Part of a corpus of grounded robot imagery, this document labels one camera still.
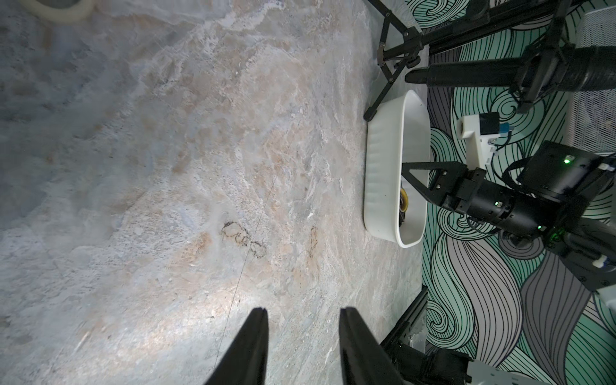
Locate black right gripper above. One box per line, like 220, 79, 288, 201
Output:
401, 161, 558, 238

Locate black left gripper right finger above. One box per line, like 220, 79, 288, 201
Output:
338, 307, 404, 385

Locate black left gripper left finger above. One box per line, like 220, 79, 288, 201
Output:
205, 308, 269, 385

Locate cream handled kitchen scissors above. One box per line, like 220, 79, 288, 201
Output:
19, 0, 96, 24

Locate yellow black handled scissors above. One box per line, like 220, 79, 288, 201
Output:
398, 188, 409, 226

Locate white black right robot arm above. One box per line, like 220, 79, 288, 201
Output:
401, 141, 615, 309

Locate white plastic storage box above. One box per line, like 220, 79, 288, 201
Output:
364, 90, 431, 249

